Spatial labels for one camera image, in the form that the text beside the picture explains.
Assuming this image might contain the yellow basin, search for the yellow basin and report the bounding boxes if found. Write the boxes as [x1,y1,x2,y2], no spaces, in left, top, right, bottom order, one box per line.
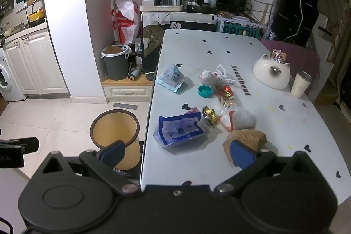
[27,10,46,22]

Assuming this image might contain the small card with silver clips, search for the small card with silver clips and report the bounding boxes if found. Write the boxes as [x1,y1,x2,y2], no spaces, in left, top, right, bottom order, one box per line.
[270,49,287,63]

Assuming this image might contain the flat grey scale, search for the flat grey scale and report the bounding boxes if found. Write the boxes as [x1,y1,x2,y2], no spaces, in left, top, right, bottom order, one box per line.
[113,102,139,110]

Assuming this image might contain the gold crumpled wrapper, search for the gold crumpled wrapper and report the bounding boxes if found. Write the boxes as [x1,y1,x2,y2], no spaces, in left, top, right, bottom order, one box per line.
[201,105,220,128]

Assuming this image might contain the red cigarette pack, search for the red cigarette pack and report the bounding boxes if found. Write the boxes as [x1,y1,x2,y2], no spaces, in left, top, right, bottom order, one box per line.
[217,85,238,109]

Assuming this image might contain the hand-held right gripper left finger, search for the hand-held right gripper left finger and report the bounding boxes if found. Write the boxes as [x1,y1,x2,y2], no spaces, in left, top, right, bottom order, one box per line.
[34,140,142,195]

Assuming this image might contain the red and white shopping bag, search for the red and white shopping bag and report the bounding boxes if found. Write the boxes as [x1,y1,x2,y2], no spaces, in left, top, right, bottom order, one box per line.
[111,0,142,45]

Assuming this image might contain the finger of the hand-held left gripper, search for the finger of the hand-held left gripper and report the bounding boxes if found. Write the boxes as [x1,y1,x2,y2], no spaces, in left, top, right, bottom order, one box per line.
[8,137,39,154]

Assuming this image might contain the white kitchen cabinet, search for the white kitchen cabinet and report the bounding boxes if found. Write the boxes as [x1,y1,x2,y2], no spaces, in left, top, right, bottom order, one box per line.
[4,27,69,95]

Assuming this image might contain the brown paper bag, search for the brown paper bag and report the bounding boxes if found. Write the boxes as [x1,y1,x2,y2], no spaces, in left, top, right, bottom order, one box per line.
[222,129,267,164]

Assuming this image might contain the wooden step with white drawer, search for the wooden step with white drawer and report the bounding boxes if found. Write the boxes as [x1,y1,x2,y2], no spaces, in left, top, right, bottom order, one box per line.
[100,76,154,103]

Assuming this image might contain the teal box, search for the teal box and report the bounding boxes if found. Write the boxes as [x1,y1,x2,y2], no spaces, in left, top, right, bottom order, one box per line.
[221,23,260,39]

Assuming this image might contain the white and red plastic bag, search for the white and red plastic bag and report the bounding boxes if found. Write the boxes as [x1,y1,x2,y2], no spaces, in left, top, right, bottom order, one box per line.
[219,107,258,131]

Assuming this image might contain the grey bin with white liner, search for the grey bin with white liner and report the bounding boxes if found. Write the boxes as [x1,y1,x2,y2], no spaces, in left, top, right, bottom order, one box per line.
[100,45,133,81]

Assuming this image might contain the bear print cloth cover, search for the bear print cloth cover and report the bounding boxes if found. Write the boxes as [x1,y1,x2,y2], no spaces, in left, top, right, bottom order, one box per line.
[141,11,217,74]

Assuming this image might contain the blue face mask pack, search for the blue face mask pack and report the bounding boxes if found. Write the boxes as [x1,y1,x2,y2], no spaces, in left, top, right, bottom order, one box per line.
[156,63,186,93]

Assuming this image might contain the white washing machine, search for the white washing machine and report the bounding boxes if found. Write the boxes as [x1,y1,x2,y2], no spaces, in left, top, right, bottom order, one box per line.
[0,47,27,102]

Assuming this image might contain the white cup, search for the white cup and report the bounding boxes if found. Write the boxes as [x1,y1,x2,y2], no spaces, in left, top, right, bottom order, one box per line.
[290,71,313,99]

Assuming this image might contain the blue plastic package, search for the blue plastic package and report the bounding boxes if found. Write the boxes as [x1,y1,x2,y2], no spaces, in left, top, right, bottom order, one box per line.
[153,107,205,149]

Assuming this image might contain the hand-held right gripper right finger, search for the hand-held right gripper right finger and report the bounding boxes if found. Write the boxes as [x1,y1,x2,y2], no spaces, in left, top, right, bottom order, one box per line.
[214,139,320,195]

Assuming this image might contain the teal plastic lid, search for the teal plastic lid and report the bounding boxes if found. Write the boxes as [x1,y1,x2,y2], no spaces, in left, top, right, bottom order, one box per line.
[198,85,214,99]

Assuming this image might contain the spray can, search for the spray can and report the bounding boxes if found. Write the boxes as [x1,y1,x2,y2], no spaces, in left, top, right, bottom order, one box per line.
[128,65,143,82]

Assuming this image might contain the tan round waste bin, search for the tan round waste bin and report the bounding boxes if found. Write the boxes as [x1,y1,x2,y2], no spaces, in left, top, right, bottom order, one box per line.
[90,109,142,171]

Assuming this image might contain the knotted white plastic bag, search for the knotted white plastic bag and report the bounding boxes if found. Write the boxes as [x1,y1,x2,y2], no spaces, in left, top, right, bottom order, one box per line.
[199,64,236,87]

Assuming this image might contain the black jacket with white trim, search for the black jacket with white trim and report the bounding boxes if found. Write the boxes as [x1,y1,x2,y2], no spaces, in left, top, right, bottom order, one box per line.
[271,0,322,47]

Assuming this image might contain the white cat-shaped bowl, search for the white cat-shaped bowl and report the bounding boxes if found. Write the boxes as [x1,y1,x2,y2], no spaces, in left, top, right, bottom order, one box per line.
[253,53,291,91]

